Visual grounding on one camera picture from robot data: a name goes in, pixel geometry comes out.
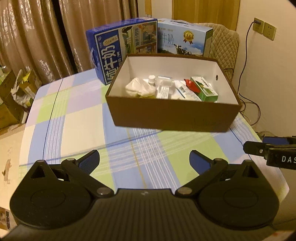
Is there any light blue milk carton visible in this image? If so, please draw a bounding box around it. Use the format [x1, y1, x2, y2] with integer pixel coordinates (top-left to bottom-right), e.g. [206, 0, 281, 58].
[158, 18, 213, 57]

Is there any wall socket with plug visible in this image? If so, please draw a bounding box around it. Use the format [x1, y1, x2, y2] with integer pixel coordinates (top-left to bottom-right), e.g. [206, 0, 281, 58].
[252, 18, 264, 34]

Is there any red small packet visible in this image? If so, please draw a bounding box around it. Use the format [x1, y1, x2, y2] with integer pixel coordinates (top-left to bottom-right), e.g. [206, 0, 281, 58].
[184, 79, 200, 94]

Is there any clear dental floss box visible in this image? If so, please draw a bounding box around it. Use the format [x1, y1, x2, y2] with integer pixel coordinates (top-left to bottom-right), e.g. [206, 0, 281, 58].
[156, 76, 173, 87]

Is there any brown patterned curtain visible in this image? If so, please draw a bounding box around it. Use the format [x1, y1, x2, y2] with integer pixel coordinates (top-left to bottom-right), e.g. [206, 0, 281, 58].
[1, 1, 138, 84]

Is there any green medicine box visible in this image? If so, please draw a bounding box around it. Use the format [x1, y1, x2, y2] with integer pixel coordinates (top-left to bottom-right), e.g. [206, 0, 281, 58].
[191, 76, 218, 102]

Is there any small white pill bottle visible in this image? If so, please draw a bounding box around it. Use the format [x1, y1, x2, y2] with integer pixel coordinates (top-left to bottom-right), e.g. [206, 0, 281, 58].
[148, 75, 156, 86]

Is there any brown cardboard storage box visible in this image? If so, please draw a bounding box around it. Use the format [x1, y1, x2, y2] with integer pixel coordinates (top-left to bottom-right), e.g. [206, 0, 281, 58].
[105, 54, 242, 132]

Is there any white cream tube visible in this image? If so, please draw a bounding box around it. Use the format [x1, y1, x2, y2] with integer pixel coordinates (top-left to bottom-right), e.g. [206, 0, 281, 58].
[174, 80, 201, 101]

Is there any plaid tablecloth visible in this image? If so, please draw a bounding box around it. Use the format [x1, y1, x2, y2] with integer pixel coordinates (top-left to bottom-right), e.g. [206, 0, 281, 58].
[18, 70, 289, 200]

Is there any open cardboard box clutter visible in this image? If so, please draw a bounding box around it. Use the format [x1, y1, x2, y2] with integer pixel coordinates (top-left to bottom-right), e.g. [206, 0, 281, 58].
[11, 70, 42, 108]

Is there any dark blue milk carton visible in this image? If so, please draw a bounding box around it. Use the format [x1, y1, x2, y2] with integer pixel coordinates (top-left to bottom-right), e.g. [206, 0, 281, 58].
[86, 17, 158, 85]

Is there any cardboard box with tissue packs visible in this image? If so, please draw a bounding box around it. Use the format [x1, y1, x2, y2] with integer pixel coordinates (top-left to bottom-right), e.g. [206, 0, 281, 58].
[0, 71, 25, 129]

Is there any beige wall socket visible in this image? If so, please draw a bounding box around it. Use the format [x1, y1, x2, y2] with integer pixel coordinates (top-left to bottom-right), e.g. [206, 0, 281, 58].
[263, 23, 276, 41]

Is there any black power cable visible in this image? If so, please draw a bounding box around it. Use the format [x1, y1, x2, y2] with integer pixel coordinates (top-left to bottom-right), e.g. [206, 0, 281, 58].
[223, 21, 261, 127]

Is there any white knitted cloth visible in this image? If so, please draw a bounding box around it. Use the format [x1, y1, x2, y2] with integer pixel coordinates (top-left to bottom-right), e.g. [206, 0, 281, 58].
[125, 77, 156, 97]

